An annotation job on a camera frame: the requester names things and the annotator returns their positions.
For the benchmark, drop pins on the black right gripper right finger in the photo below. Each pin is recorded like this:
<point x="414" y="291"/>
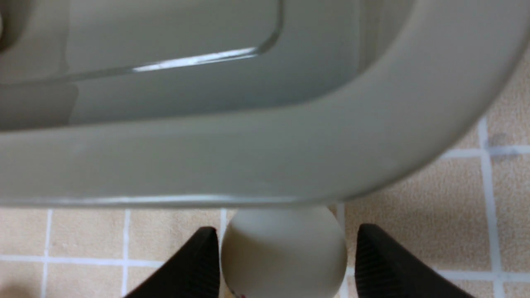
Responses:
<point x="385" y="269"/>

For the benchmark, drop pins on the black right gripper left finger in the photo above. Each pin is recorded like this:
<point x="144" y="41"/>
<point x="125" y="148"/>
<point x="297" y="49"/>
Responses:
<point x="192" y="272"/>

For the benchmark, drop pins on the plain white ping-pong ball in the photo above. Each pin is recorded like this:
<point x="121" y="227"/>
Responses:
<point x="284" y="253"/>

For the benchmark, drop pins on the olive green plastic bin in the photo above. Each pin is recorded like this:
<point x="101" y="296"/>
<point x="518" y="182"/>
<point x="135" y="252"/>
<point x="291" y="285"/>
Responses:
<point x="233" y="103"/>

